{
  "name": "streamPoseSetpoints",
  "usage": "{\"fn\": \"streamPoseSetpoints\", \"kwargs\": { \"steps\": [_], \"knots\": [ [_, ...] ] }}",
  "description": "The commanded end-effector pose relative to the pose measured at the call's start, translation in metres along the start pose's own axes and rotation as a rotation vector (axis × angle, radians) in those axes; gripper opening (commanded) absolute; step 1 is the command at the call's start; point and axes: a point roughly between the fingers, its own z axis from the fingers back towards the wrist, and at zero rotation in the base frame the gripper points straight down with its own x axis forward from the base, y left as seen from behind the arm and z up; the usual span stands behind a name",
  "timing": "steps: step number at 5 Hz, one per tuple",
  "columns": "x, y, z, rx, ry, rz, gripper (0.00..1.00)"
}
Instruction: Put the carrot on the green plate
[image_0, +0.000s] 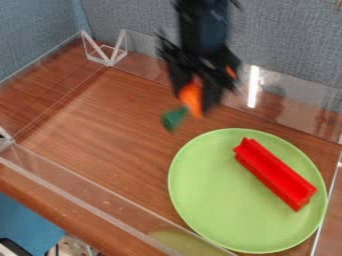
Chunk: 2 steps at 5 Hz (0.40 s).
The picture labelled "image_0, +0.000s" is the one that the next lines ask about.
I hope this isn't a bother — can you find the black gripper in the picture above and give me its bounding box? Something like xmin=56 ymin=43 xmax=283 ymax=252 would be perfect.
xmin=158 ymin=31 xmax=242 ymax=113

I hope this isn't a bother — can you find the orange toy carrot green top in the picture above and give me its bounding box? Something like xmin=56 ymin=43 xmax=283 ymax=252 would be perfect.
xmin=162 ymin=82 xmax=203 ymax=132

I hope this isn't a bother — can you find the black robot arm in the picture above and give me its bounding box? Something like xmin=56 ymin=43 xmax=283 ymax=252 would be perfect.
xmin=158 ymin=0 xmax=243 ymax=113

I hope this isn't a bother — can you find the green round plate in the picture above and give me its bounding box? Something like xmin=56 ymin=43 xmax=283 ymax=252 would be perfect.
xmin=168 ymin=128 xmax=327 ymax=254

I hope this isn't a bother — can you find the red plastic block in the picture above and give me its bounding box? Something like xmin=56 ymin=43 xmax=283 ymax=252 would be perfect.
xmin=232 ymin=138 xmax=318 ymax=211

